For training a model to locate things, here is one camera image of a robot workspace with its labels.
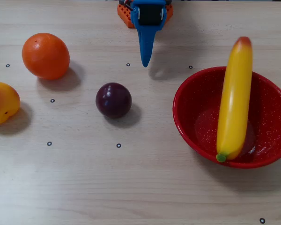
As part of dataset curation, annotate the blue gripper body black motor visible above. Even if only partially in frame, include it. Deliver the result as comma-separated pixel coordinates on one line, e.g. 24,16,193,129
132,0,166,26

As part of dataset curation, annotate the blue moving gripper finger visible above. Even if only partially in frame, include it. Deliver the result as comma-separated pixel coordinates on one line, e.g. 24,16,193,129
130,4,167,68

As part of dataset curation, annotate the yellow toy banana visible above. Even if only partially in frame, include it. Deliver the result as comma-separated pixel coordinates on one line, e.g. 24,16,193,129
215,36,253,163

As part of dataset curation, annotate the orange robot base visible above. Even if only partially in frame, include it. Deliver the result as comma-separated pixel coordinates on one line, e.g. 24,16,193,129
117,2,174,29

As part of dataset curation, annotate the red speckled bowl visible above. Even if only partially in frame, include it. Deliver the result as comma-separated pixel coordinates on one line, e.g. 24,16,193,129
172,66,281,169

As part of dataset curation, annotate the dark purple toy plum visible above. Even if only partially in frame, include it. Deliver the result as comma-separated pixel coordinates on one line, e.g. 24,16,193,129
95,82,133,119

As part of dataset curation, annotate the orange toy fruit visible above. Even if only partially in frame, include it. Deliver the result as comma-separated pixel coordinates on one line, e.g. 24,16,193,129
22,32,71,80

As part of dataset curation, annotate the yellow orange toy peach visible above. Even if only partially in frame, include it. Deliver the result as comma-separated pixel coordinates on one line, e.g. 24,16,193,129
0,81,21,125

